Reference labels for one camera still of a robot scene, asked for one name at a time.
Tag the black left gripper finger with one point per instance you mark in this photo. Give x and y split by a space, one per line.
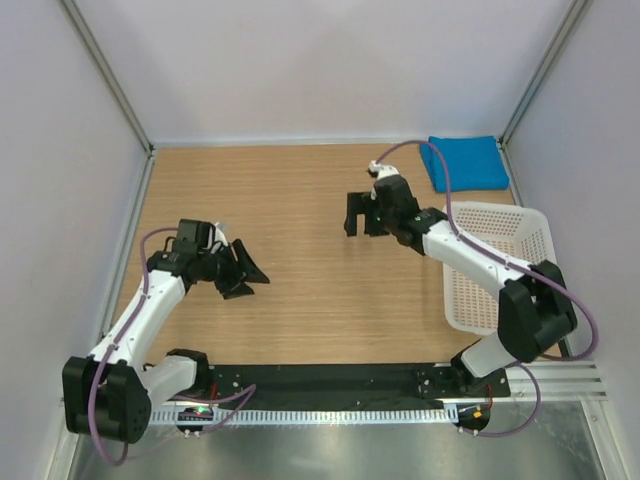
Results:
239 290
249 269

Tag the right rear aluminium post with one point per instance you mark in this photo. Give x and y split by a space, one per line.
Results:
561 37

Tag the aluminium post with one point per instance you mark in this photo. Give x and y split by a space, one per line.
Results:
100 61
561 37

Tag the left rear aluminium post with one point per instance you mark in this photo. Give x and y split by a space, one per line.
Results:
100 61

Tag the white plastic mesh basket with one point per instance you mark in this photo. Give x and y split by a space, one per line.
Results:
512 233

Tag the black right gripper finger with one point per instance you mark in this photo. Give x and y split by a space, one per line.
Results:
358 203
375 217

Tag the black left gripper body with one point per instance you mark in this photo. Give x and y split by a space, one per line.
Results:
220 266

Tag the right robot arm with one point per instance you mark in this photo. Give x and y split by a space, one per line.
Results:
534 310

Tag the white slotted cable duct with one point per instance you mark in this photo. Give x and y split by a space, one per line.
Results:
184 415

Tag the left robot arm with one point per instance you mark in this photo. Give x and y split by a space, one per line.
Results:
109 394

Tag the blue t shirt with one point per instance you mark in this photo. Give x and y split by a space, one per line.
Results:
473 163

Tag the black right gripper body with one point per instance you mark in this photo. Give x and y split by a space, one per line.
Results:
387 216

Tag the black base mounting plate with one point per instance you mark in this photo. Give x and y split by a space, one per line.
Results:
333 382

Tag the aluminium front frame rail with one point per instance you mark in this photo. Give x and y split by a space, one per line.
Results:
557 381

